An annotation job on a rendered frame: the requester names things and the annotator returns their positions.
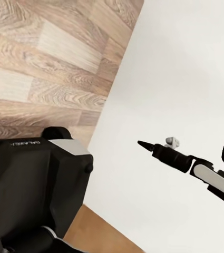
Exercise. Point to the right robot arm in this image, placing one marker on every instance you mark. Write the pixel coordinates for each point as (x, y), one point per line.
(200, 168)

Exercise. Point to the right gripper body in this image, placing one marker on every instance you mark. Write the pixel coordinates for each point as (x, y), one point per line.
(165, 154)

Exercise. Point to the sliding door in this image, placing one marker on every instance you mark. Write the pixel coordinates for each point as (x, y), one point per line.
(90, 232)

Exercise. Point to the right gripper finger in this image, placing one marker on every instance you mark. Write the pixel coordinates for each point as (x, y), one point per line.
(148, 146)

